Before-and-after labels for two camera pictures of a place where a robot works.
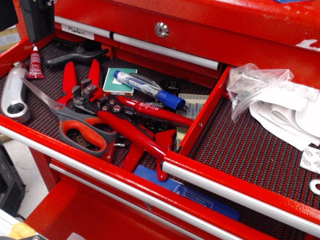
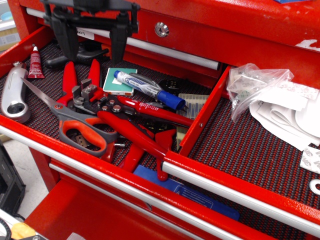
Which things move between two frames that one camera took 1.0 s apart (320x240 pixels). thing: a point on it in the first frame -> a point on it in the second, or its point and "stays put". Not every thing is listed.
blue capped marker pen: (134, 83) stays put
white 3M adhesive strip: (310, 159) stays put
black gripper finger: (39, 15) -> (118, 14)
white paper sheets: (292, 111) stays put
